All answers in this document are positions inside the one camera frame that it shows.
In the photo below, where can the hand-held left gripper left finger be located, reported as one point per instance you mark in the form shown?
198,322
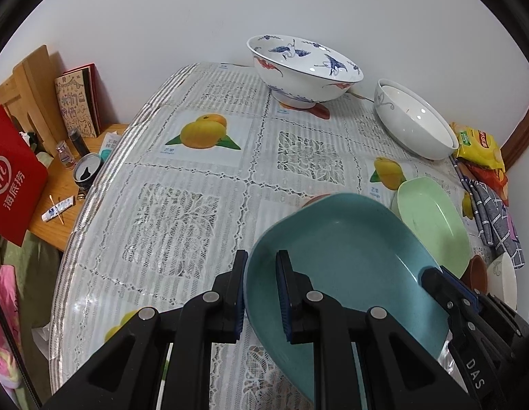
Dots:
238,299

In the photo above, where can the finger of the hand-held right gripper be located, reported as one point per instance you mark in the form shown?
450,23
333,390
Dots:
463,290
435,284

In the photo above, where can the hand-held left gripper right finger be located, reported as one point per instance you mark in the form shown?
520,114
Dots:
286,299

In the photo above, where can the small brown bowl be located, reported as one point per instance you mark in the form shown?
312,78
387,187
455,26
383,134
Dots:
476,273

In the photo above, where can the small white bowl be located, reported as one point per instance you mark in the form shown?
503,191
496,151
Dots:
503,279

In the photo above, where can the light green plate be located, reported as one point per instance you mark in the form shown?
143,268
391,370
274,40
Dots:
431,218

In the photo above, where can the teal plate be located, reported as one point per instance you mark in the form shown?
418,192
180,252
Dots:
350,243

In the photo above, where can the pink plate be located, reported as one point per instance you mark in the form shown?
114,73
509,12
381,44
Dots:
316,199

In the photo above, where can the grey checked cloth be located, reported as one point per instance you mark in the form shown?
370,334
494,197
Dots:
491,213

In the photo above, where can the fruit print lace tablecloth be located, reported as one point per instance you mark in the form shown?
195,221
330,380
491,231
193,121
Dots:
204,205

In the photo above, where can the red chips bag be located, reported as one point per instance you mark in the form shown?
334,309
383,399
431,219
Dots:
493,179

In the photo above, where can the yellow chips bag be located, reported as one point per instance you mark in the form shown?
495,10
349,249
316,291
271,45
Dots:
478,145

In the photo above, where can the white bowl with grey swirl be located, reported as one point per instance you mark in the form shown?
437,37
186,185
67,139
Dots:
412,124

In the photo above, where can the wooden side table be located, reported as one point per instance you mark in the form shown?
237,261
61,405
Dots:
59,230

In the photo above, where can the black drink can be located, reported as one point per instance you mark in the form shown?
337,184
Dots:
87,173

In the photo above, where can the white ointment tube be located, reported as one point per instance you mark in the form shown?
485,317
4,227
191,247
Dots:
59,208

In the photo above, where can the white paper packet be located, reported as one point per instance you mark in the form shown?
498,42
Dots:
107,145

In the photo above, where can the cotton swab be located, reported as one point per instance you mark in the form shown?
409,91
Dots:
56,209

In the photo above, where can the large crane pattern bowl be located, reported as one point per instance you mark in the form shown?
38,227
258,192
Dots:
303,77

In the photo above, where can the dark small bottle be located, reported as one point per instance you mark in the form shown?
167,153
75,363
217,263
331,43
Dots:
78,143

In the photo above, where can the small glass bottle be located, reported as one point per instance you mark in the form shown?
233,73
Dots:
65,156

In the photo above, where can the pink floral fabric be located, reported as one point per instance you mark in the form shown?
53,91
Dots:
4,341

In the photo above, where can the doodle cover book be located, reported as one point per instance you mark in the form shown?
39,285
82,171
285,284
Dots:
76,106

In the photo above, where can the red book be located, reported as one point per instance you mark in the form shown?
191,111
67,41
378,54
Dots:
95,89

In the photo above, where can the red paper bag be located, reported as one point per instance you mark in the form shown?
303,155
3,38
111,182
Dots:
14,179

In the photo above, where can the wooden chair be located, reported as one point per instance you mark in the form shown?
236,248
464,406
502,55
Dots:
34,85

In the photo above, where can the wooden door frame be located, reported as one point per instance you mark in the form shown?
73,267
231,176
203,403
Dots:
523,136

